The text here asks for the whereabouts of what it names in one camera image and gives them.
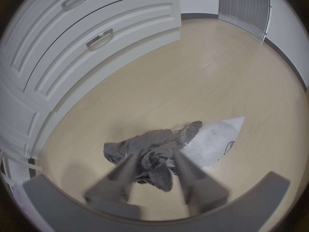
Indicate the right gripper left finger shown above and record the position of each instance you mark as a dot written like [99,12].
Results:
[115,185]

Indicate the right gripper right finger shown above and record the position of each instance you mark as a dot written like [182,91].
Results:
[200,190]

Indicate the black plastic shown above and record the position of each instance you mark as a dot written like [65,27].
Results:
[154,141]

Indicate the clear printed wrapper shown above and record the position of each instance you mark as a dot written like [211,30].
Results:
[212,141]

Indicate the white chair grey cushions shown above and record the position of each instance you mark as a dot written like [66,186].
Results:
[29,165]

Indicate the white wardrobe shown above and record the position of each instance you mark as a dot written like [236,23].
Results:
[72,45]

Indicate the grey curtain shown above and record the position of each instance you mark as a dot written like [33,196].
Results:
[241,3]

